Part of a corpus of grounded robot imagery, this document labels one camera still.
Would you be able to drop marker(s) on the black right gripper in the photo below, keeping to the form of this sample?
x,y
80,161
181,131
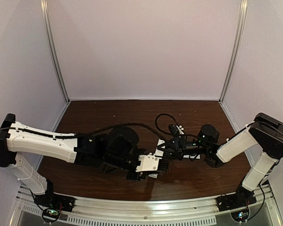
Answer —
x,y
177,146

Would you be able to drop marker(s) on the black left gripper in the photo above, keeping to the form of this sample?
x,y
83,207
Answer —
x,y
134,175

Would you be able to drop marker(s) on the white remote control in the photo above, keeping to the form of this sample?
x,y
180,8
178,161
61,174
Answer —
x,y
162,165

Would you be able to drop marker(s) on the white battery cover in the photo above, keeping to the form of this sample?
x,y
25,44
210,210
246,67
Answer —
x,y
193,157

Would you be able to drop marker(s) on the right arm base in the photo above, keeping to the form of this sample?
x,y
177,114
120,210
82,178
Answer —
x,y
237,204

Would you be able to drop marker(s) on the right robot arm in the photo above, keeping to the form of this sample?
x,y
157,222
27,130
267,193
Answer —
x,y
264,131

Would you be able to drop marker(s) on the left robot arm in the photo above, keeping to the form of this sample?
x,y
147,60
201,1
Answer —
x,y
117,149

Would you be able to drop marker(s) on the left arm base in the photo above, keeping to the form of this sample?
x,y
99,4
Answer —
x,y
52,208

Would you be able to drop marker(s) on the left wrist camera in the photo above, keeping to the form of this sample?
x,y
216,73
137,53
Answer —
x,y
153,162

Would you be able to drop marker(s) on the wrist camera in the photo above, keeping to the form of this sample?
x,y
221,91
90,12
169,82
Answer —
x,y
153,162
176,130

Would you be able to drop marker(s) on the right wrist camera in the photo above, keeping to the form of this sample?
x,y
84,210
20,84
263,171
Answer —
x,y
176,130

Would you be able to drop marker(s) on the aluminium front rail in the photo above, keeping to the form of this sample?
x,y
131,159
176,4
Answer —
x,y
100,212

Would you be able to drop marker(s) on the right aluminium frame post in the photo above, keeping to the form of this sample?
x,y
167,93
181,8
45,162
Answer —
x,y
242,16

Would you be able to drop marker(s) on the aluminium frame post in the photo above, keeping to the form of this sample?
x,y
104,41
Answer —
x,y
242,16
52,49

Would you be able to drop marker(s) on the left aluminium frame post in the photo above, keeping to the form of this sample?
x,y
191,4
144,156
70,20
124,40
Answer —
x,y
52,49

